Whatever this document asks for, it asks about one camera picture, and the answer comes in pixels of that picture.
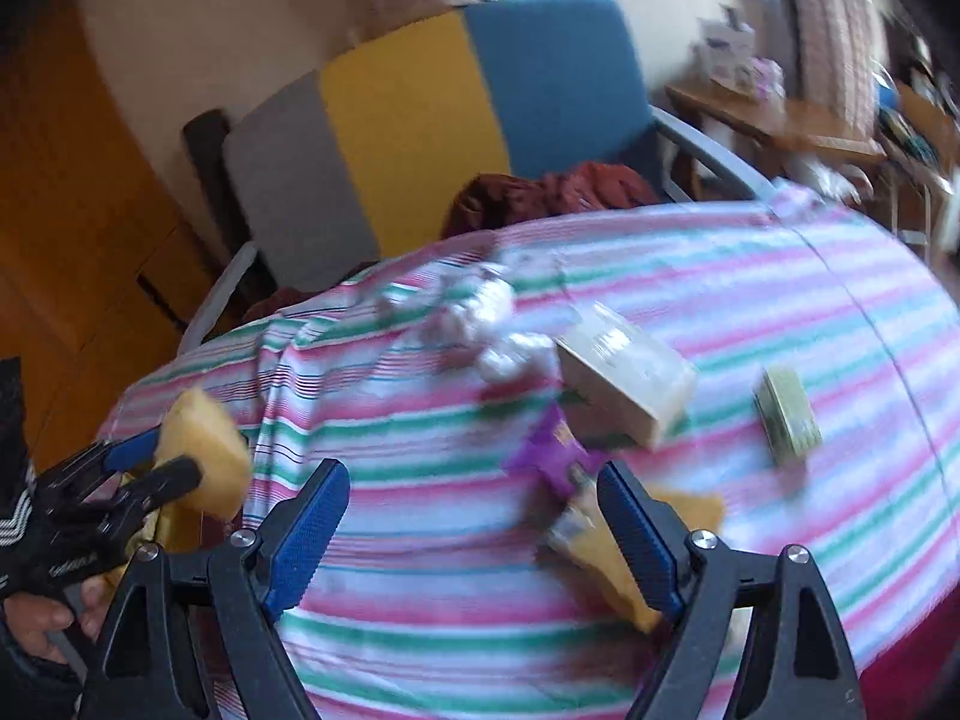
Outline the pink patterned curtain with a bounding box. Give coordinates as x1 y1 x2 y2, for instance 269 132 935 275
793 0 878 135

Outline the white plastic packet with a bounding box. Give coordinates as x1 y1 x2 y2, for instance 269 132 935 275
374 262 556 385

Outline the white box on desk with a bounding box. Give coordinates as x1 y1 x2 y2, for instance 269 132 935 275
697 20 757 94

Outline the beige ointment box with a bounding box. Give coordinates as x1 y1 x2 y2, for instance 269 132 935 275
555 302 698 449

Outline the yellow sponge cake piece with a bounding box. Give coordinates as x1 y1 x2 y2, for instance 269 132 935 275
155 387 252 522

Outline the dark red cloth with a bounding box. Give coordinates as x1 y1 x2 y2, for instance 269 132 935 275
441 161 662 239

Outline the grey yellow blue armchair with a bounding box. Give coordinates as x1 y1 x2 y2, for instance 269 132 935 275
181 0 771 349

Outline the small green box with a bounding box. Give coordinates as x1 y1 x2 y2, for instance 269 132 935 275
755 367 822 466

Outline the left hand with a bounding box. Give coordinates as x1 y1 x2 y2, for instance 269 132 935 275
3 577 110 665

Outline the purple candy wrapper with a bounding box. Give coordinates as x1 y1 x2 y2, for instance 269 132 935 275
503 405 605 500

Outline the wooden desk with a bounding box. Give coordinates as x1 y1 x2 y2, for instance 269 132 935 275
664 82 885 177

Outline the striped pink green bedsheet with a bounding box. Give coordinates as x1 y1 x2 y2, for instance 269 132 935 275
103 188 958 718

